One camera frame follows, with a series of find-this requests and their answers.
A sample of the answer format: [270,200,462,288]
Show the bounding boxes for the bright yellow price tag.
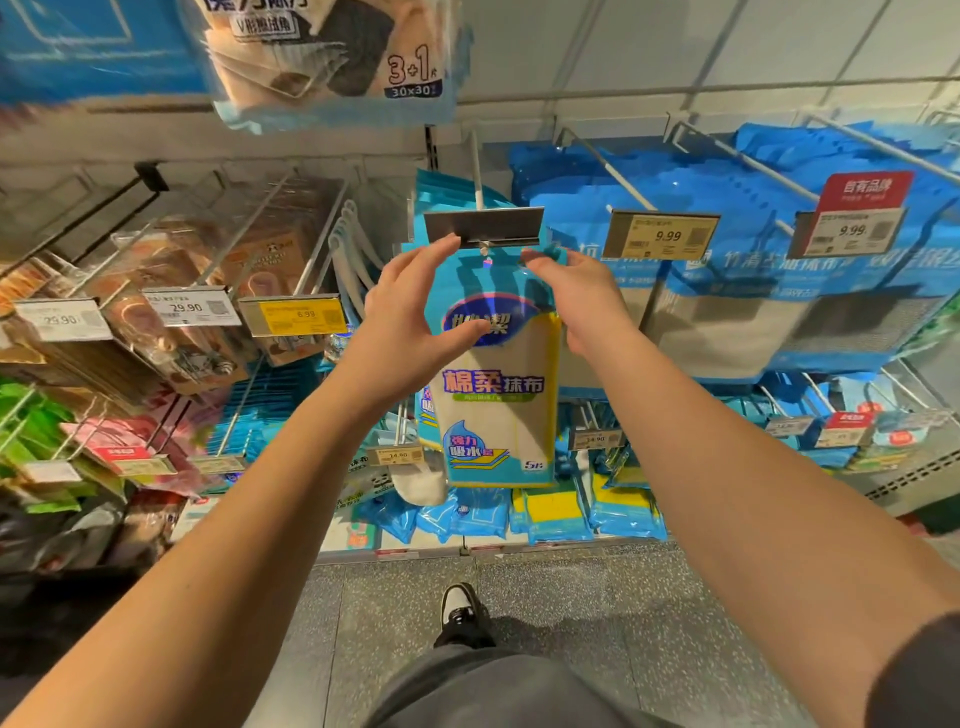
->
[240,294,350,339]

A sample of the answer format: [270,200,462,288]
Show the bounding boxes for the red white price tag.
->
[790,169,914,260]

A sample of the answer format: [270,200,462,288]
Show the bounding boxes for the person's left hand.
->
[337,232,489,410]

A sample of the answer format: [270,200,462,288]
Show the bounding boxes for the blue steel-cloth packets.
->
[735,120,960,174]

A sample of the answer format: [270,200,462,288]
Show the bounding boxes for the hanging green packets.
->
[0,382,84,467]

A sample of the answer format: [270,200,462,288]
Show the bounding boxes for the teal cotton cloth packets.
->
[405,168,519,302]

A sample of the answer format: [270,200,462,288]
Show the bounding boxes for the person's right forearm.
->
[577,322,960,728]

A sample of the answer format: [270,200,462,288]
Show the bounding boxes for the small yellowish shelf tag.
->
[372,442,428,468]

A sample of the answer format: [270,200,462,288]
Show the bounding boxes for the blue antibacterial cloth packets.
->
[510,139,707,399]

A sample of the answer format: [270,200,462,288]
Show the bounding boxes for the person's grey trousers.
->
[367,645,677,728]

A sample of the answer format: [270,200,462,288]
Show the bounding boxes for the yellow green sponge packets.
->
[517,465,669,545]

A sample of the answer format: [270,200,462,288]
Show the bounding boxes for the yellowish price tag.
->
[424,207,546,249]
[604,210,722,264]

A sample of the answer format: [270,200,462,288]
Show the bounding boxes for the person's black shoe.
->
[435,582,497,650]

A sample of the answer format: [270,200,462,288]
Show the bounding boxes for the teal multicolour cloth packets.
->
[417,247,564,489]

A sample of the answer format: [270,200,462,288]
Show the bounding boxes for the person's dark right sleeve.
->
[862,607,960,728]

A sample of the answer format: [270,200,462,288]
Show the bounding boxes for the pink goods pile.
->
[60,397,227,497]

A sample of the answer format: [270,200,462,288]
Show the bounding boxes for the metal peg hook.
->
[667,117,819,204]
[469,132,488,209]
[558,124,659,212]
[802,105,960,185]

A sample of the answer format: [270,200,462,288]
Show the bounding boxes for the striped sponge packets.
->
[735,367,947,474]

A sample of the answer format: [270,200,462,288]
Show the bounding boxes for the pale white price tag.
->
[12,298,116,344]
[142,286,243,329]

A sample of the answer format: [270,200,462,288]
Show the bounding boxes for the hanging brownish packets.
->
[0,172,347,399]

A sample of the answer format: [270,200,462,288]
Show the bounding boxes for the person's right hand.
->
[520,247,639,362]

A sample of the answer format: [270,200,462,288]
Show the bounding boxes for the dark green goods pile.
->
[915,487,960,534]

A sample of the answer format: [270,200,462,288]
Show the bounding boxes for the blue glove packets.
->
[352,480,519,545]

